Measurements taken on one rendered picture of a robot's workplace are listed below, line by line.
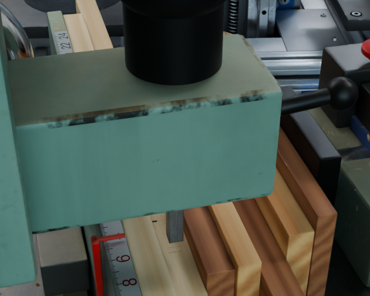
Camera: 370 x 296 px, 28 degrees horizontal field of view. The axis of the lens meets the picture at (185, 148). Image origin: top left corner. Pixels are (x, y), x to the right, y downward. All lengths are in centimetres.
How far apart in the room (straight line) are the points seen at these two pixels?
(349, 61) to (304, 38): 66
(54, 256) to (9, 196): 27
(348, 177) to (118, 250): 17
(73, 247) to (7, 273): 25
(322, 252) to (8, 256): 20
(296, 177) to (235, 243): 6
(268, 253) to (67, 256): 20
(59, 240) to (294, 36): 69
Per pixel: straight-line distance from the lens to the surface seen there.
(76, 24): 72
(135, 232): 47
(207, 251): 45
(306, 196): 46
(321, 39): 120
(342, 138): 54
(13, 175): 33
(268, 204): 47
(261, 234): 47
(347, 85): 43
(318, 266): 47
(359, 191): 50
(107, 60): 40
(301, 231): 45
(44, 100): 37
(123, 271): 43
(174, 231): 45
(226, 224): 46
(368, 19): 107
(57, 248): 61
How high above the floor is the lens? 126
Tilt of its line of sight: 35 degrees down
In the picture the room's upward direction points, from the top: straight up
